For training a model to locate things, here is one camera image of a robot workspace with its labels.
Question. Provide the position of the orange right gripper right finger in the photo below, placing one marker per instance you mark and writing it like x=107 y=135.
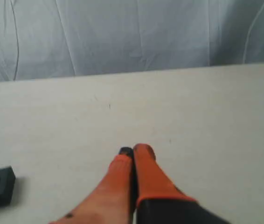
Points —
x=159 y=200

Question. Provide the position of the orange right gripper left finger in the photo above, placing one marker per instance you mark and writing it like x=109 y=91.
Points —
x=111 y=202

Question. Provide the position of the grey backdrop cloth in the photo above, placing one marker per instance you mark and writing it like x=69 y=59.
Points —
x=66 y=38

